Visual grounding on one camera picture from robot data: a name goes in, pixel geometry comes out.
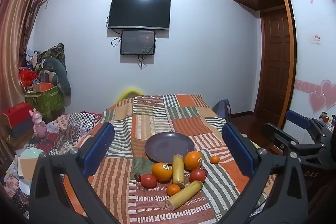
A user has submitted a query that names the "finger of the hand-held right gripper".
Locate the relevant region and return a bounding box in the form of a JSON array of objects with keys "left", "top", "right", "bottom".
[
  {"left": 262, "top": 122, "right": 293, "bottom": 155},
  {"left": 286, "top": 109, "right": 314, "bottom": 131}
]

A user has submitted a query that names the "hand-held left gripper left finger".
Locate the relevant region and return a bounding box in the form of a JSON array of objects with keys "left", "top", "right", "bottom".
[{"left": 29, "top": 122, "right": 118, "bottom": 224}]

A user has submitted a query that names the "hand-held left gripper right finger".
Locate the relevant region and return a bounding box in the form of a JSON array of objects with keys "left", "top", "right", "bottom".
[{"left": 220, "top": 123, "right": 308, "bottom": 224}]

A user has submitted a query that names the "large orange with sticker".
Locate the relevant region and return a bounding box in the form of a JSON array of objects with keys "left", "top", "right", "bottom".
[
  {"left": 151, "top": 162, "right": 173, "bottom": 182},
  {"left": 184, "top": 151, "right": 203, "bottom": 171}
]

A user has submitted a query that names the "yellow sugarcane piece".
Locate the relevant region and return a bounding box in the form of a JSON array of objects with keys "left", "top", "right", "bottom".
[
  {"left": 172, "top": 154, "right": 185, "bottom": 188},
  {"left": 165, "top": 180, "right": 204, "bottom": 211}
]

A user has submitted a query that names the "dark purple plate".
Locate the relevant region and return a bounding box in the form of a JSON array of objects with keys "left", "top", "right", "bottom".
[{"left": 144, "top": 132, "right": 196, "bottom": 163}]

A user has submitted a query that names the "black white checkered cloth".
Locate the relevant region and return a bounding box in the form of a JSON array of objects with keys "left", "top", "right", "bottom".
[{"left": 50, "top": 112, "right": 96, "bottom": 156}]

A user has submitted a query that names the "blue chair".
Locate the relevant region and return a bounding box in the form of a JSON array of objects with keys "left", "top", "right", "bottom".
[{"left": 212, "top": 99, "right": 232, "bottom": 121}]

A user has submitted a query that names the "brown wooden door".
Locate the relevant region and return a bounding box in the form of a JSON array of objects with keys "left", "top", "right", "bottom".
[{"left": 259, "top": 7, "right": 296, "bottom": 123}]

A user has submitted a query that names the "yellow chair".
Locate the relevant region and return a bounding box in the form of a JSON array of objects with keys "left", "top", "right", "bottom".
[{"left": 116, "top": 87, "right": 145, "bottom": 103}]

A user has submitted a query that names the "pink rabbit figure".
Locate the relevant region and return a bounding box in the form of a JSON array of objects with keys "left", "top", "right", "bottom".
[{"left": 32, "top": 108, "right": 48, "bottom": 138}]

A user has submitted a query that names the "striped patchwork blanket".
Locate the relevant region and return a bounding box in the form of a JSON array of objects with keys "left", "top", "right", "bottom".
[{"left": 59, "top": 94, "right": 277, "bottom": 224}]

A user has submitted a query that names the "green bag with clutter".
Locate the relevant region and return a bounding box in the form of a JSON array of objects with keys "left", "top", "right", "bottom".
[{"left": 24, "top": 85, "right": 65, "bottom": 121}]

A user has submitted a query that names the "stack of white plates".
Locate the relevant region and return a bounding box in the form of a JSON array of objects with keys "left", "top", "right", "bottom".
[{"left": 15, "top": 148, "right": 46, "bottom": 197}]

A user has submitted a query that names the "brown cardboard sheet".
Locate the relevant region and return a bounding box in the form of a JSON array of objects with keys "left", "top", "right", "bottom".
[{"left": 20, "top": 158, "right": 39, "bottom": 179}]

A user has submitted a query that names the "white heart-print wardrobe door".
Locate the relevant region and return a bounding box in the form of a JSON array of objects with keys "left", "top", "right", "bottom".
[{"left": 285, "top": 0, "right": 336, "bottom": 130}]

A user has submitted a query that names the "grey plush toy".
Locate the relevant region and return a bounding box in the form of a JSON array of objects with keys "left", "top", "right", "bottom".
[{"left": 43, "top": 56, "right": 72, "bottom": 96}]

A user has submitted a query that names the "red box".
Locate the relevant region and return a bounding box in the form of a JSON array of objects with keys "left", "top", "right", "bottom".
[{"left": 2, "top": 102, "right": 34, "bottom": 128}]

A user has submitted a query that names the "red plastic bag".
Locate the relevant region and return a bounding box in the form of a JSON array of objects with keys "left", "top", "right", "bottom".
[{"left": 19, "top": 69, "right": 38, "bottom": 87}]

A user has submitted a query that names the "dark floral cushion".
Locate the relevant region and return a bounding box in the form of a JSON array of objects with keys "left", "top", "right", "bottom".
[{"left": 39, "top": 43, "right": 66, "bottom": 69}]

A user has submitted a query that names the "striped brown curtain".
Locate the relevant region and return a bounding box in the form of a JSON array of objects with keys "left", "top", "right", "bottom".
[{"left": 0, "top": 0, "right": 54, "bottom": 111}]

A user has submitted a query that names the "small black wall monitor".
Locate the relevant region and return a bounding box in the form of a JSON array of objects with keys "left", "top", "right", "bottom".
[{"left": 120, "top": 30, "right": 156, "bottom": 56}]

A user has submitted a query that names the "black wall television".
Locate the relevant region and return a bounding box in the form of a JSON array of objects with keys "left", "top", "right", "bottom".
[{"left": 107, "top": 0, "right": 171, "bottom": 31}]

